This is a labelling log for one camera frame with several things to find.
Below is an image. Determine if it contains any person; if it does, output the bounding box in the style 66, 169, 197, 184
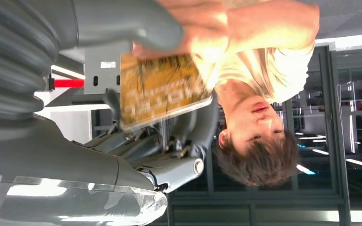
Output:
132, 0, 321, 188

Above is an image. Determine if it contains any clear plastic film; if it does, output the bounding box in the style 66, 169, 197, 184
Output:
0, 173, 168, 226

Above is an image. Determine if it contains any red barrier strip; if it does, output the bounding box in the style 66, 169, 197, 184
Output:
53, 79, 85, 89

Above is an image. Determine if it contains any grey metal sign panel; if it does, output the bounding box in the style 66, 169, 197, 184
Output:
83, 40, 134, 96

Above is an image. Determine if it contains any white ledge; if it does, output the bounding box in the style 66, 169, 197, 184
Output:
314, 32, 362, 52

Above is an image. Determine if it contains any dark glass partition frame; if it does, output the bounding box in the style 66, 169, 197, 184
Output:
167, 43, 362, 226

